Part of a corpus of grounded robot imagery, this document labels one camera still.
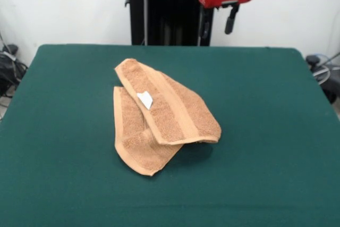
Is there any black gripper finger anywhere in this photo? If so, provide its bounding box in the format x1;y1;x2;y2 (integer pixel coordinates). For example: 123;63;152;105
224;4;241;35
201;7;211;39

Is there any orange terry towel white tag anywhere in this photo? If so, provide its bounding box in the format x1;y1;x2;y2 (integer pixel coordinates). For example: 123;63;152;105
113;57;222;177

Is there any dark green tablecloth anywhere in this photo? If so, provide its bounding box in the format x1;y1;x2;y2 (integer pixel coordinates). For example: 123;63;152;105
0;44;340;227

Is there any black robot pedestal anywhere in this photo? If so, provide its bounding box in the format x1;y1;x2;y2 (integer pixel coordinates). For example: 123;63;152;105
122;0;215;46

